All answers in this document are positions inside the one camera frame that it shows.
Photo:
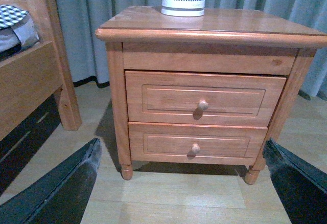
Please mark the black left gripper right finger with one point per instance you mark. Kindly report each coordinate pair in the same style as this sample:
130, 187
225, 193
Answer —
300, 186

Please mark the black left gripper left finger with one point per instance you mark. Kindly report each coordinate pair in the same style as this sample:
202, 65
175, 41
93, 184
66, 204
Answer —
60, 196

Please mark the wooden drawer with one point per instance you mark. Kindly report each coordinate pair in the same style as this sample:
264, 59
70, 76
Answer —
205, 99
179, 143

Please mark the wooden nightstand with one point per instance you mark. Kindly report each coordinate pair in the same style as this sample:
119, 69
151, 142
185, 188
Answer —
223, 42

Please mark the checkered bedding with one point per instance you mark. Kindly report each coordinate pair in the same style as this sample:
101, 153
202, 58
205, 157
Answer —
17, 28

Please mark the grey curtain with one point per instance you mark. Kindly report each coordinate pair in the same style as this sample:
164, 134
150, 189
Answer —
86, 54

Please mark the wooden bed frame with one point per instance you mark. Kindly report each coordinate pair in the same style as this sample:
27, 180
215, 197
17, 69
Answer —
29, 77

